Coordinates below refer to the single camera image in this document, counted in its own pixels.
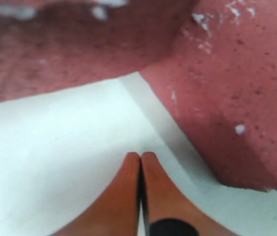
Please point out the red brick with white specks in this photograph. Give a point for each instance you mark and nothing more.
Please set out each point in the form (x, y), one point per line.
(220, 86)

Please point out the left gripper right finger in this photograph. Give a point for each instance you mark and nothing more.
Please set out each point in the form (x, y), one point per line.
(167, 211)

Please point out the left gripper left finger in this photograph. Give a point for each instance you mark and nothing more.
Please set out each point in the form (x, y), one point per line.
(116, 211)

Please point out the tilted red brick back left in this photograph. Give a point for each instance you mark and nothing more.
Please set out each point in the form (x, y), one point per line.
(49, 45)

